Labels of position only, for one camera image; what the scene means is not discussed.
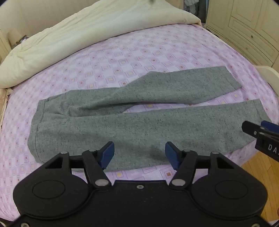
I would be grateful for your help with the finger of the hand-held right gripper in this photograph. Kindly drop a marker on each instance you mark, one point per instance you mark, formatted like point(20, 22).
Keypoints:
point(250, 127)
point(271, 126)

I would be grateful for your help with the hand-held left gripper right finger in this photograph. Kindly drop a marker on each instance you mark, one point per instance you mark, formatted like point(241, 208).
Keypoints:
point(172, 154)

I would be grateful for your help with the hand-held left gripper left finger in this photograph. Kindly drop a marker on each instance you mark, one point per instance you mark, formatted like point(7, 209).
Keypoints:
point(107, 153)

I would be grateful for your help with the grey speckled pants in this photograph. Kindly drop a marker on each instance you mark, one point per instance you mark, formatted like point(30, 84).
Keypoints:
point(152, 124)

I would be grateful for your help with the cream bed footboard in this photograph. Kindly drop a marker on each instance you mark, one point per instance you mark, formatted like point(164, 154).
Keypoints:
point(269, 76)

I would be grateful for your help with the cream wardrobe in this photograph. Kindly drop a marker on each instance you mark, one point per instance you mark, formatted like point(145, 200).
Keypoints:
point(250, 28)

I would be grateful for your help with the purple patterned bed sheet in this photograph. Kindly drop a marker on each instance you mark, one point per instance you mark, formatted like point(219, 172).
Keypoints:
point(130, 54)

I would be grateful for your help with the beige satin bed cover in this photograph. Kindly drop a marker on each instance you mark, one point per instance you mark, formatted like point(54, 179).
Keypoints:
point(5, 102)

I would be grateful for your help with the cream duvet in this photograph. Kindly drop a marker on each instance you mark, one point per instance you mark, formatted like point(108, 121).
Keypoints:
point(87, 28)

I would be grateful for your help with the hanging clothes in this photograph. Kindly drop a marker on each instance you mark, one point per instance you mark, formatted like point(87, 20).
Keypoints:
point(193, 6)

